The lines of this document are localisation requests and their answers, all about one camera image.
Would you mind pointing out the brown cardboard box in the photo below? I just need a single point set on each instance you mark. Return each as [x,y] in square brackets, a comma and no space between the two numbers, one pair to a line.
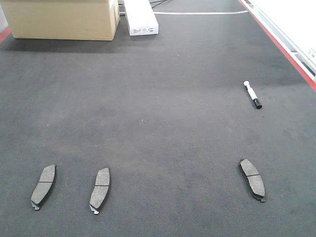
[62,19]

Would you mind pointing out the brake pad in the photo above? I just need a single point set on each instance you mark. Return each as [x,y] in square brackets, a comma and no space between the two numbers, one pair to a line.
[253,179]
[44,187]
[100,191]

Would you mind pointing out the white black cylindrical tool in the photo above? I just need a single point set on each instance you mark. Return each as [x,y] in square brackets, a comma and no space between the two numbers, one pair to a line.
[252,95]

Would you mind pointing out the white long carton box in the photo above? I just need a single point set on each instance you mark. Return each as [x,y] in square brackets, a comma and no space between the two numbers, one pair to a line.
[140,18]

